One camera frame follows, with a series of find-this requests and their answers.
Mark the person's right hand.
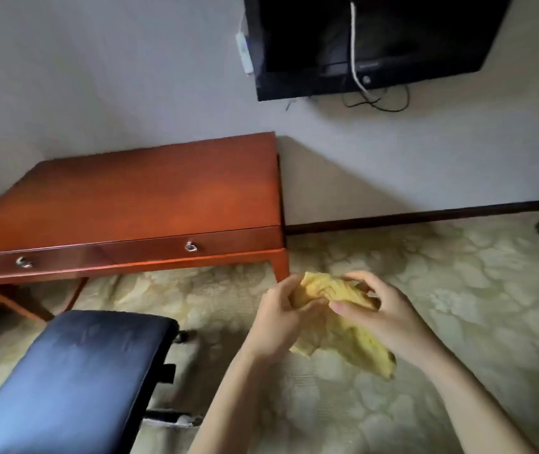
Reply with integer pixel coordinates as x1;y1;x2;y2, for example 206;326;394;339
328;271;440;370

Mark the person's left hand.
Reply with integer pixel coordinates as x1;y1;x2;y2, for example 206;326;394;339
243;274;328;364

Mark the yellow cleaning cloth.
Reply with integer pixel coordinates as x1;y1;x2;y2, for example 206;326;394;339
289;272;397;381

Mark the black leather chair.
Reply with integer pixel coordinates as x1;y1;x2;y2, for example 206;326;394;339
0;310;204;454

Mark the person's left forearm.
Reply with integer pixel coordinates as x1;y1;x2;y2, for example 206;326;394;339
188;348;289;454

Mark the person's right forearm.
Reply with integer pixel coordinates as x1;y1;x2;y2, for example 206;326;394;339
420;344;537;454

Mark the red-brown wooden table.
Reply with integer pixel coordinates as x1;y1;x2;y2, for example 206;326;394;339
0;132;291;323

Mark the black television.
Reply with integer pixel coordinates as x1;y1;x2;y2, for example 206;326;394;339
243;0;516;102

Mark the white wall unit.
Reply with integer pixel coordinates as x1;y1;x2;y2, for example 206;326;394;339
235;18;255;76

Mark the white cable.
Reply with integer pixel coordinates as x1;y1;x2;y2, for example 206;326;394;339
347;0;370;94

